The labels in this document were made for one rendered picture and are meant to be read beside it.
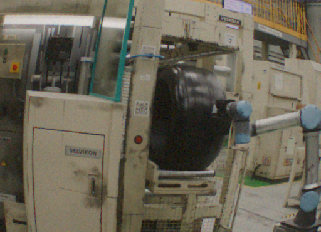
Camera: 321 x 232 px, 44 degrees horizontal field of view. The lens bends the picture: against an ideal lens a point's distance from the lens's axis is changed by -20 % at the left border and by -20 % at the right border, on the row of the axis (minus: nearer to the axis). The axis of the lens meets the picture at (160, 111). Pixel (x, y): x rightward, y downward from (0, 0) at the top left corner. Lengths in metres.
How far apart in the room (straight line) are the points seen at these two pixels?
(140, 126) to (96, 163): 0.78
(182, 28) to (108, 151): 1.27
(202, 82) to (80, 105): 0.92
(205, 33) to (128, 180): 1.02
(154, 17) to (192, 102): 0.50
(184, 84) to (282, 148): 4.96
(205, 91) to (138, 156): 0.48
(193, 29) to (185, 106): 0.66
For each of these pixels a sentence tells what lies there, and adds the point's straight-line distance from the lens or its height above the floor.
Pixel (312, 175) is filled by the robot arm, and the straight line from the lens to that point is 2.07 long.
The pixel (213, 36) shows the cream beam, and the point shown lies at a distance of 2.94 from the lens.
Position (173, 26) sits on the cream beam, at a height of 1.71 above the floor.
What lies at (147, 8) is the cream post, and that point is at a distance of 2.53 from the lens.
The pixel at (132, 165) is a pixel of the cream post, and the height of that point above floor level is 0.92.
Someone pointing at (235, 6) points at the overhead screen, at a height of 2.72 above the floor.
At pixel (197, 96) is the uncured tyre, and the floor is 1.31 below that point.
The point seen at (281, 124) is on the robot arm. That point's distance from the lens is 2.21.
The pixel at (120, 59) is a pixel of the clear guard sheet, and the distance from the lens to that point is 1.77.
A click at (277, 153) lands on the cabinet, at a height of 0.51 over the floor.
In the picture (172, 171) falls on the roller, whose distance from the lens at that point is 2.53.
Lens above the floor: 1.35
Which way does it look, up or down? 3 degrees down
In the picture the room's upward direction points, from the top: 6 degrees clockwise
